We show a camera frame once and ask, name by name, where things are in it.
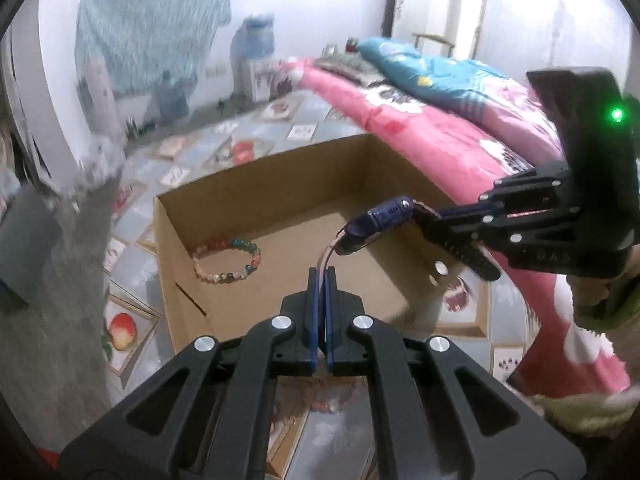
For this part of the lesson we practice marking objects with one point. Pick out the teal hanging cloth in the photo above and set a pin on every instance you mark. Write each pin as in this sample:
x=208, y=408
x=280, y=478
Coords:
x=145, y=25

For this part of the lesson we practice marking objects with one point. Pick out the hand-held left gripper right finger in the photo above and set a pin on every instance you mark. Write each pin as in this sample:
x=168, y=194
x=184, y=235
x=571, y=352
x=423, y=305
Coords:
x=330, y=310

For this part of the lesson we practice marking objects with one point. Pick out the pink floral blanket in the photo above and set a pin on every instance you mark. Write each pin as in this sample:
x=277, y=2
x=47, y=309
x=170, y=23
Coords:
x=440, y=135

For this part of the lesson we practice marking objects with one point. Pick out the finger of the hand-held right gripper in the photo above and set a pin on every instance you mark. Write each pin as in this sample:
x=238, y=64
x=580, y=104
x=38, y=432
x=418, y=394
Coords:
x=470, y=250
x=380, y=217

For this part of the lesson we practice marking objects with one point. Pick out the wooden chair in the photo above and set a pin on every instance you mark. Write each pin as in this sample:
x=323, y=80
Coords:
x=435, y=40

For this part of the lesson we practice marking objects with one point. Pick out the blue patterned pillow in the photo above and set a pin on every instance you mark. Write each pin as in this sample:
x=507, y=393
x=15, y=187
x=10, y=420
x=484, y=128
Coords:
x=440, y=72

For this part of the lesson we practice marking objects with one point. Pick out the water dispenser bottle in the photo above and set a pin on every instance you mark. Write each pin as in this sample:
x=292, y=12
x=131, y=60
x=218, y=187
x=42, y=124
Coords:
x=255, y=35

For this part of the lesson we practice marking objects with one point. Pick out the brown cardboard box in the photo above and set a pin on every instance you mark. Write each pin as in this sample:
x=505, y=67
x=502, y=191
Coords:
x=280, y=230

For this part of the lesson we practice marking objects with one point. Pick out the white water dispenser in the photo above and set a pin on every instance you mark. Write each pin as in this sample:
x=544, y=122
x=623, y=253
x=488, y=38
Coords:
x=265, y=80

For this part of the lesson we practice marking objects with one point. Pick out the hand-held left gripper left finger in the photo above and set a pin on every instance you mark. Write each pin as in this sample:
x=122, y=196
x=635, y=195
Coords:
x=316, y=310

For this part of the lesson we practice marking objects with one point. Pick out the grey patterned pillow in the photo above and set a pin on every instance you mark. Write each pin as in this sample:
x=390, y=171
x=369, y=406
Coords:
x=350, y=67

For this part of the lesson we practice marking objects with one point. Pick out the person's right hand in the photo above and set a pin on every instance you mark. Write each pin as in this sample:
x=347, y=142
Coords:
x=590, y=290

